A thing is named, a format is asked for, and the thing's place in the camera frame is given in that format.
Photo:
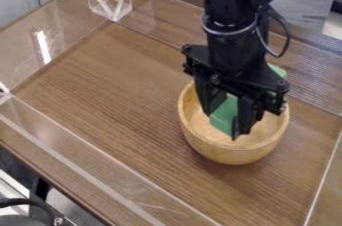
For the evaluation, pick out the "green rectangular block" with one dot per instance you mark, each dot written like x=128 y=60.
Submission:
x=224 y=115

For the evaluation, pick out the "black metal table leg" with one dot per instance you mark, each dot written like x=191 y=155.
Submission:
x=39 y=193

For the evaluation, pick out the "brown wooden bowl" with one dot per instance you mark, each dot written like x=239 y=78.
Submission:
x=215 y=145

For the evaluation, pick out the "clear acrylic corner bracket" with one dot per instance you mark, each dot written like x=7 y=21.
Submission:
x=111 y=9

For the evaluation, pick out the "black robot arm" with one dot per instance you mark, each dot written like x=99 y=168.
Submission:
x=234 y=13

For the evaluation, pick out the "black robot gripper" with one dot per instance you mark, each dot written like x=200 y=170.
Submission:
x=234 y=52

